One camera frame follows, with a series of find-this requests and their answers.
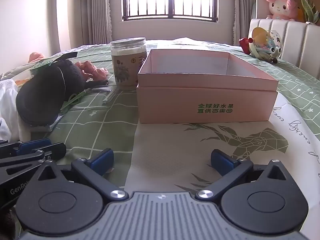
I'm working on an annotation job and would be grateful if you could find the red toy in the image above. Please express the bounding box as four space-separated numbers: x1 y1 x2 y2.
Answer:
239 37 254 54

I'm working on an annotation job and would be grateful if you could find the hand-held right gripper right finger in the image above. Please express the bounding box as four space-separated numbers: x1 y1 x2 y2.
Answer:
196 149 287 202

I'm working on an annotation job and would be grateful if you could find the green potted plant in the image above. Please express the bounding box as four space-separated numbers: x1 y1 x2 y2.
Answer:
300 0 320 27

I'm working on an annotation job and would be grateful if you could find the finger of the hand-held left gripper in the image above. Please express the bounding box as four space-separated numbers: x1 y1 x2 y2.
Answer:
0 142 67 167
0 139 52 157

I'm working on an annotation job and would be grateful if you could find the white padded headboard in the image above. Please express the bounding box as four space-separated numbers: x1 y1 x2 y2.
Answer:
248 18 320 72

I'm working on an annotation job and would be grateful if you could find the printed children's blanket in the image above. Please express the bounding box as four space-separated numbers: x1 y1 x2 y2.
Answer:
0 61 34 82

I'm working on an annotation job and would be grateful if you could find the pink plush toy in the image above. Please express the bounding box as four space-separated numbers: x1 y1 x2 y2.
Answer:
265 0 300 22

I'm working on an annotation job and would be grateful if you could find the black eye mask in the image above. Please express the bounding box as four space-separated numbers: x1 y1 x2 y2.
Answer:
15 66 66 128

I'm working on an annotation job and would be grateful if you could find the beige curtain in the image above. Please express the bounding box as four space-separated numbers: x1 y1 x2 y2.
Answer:
84 0 114 47
232 0 258 45

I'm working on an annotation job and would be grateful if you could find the barred window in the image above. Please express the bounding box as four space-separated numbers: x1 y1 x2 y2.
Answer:
122 0 219 22

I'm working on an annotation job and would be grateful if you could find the clear plastic jar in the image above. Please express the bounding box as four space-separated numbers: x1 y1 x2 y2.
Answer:
110 37 147 91

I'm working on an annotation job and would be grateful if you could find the colourful round toy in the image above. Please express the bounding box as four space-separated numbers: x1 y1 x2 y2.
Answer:
250 27 283 63

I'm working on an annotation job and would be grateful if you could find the small green-lidded glass jar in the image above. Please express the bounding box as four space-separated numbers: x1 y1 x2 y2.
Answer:
29 59 54 79

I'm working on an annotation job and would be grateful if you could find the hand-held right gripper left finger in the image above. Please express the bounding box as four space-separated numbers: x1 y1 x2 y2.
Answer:
37 148 128 202

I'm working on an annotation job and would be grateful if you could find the pink cardboard box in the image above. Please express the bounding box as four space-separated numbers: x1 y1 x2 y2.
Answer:
136 49 279 124

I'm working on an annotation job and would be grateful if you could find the pink scrunchie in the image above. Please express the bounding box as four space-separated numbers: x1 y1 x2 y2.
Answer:
75 60 109 82

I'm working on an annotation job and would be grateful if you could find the pink hat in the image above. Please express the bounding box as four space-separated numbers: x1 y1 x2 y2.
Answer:
28 52 46 63

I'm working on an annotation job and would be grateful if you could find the green cord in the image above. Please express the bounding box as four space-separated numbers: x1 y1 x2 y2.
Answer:
61 90 89 111

